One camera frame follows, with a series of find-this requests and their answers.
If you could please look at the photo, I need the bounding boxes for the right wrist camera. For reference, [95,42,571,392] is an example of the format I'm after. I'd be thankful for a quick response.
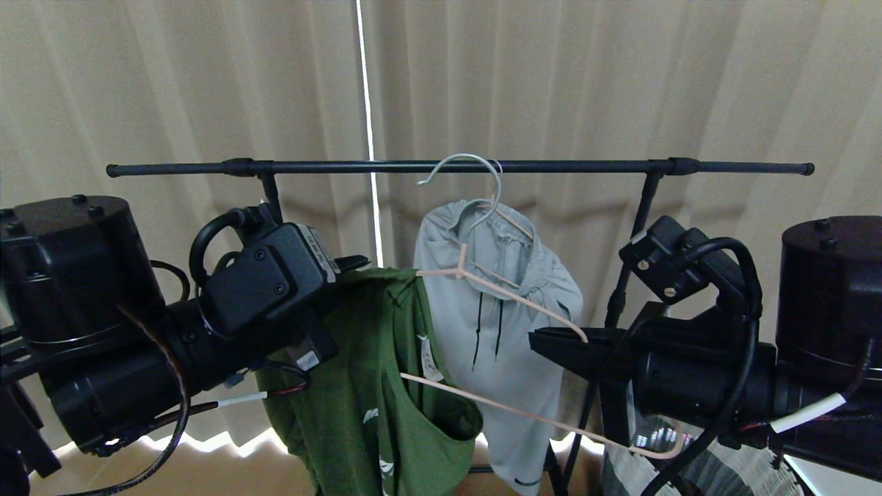
[619,216,748,307]

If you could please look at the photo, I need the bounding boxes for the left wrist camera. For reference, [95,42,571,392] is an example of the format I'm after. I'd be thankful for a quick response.
[200,203,369,338]

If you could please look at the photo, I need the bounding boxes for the black cable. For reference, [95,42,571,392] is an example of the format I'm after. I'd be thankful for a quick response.
[189,209,245,283]
[641,238,762,496]

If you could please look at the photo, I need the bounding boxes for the pale grey shorts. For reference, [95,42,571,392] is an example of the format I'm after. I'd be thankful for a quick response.
[413,200,585,495]

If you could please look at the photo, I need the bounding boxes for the black clothes rack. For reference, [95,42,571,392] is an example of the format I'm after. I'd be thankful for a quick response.
[107,157,815,496]

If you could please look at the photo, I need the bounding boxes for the white laundry basket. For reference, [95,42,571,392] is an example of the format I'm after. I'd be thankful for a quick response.
[599,413,814,496]

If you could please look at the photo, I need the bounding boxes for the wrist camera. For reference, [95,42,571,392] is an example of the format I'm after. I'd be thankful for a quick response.
[200,203,369,338]
[619,216,748,307]

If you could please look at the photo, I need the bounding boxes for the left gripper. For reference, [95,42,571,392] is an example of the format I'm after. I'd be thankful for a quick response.
[45,303,338,452]

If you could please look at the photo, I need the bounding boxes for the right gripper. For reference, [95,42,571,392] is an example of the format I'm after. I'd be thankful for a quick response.
[599,303,779,445]

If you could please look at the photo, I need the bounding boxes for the green garment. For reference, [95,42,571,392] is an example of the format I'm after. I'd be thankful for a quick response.
[255,267,483,496]

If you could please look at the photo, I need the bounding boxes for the pink clothes hanger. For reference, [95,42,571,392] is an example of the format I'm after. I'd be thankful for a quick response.
[400,153,684,460]
[469,160,537,290]

